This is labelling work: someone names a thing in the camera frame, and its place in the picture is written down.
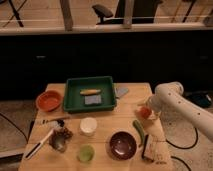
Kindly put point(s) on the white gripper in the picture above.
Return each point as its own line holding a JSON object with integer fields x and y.
{"x": 154, "y": 105}

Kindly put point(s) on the red orange apple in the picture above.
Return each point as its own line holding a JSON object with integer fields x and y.
{"x": 145, "y": 112}

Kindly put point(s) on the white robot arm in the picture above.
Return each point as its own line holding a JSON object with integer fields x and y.
{"x": 171, "y": 94}

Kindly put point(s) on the white paper cup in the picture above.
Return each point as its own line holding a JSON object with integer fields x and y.
{"x": 88, "y": 126}

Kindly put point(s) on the green cup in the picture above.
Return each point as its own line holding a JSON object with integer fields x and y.
{"x": 86, "y": 153}

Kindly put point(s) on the metal measuring cup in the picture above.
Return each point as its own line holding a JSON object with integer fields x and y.
{"x": 57, "y": 142}

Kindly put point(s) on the green cucumber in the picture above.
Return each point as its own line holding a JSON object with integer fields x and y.
{"x": 139, "y": 129}

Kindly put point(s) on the grey cloth pad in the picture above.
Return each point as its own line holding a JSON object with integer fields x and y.
{"x": 121, "y": 91}

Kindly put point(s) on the scrubbing brush with black edge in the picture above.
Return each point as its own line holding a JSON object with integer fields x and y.
{"x": 149, "y": 148}

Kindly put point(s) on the dark purple bowl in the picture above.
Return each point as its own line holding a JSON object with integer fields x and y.
{"x": 122, "y": 145}

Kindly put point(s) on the blue grey sponge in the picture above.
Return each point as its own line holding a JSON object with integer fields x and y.
{"x": 92, "y": 100}

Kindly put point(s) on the yellow corn cob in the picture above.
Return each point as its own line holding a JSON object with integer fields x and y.
{"x": 87, "y": 92}

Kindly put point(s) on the green plastic tray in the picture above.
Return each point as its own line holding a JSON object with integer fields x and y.
{"x": 74, "y": 102}

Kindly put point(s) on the black office chair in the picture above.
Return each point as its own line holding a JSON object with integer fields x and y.
{"x": 128, "y": 11}

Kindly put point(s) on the brown pine cone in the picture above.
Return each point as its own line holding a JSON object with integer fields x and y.
{"x": 65, "y": 132}

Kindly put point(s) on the orange bowl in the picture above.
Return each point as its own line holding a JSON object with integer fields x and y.
{"x": 48, "y": 100}

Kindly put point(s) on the metal fork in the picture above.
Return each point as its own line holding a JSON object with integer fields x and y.
{"x": 44, "y": 121}

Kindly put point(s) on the black handled knife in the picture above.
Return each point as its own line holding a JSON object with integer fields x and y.
{"x": 39, "y": 144}

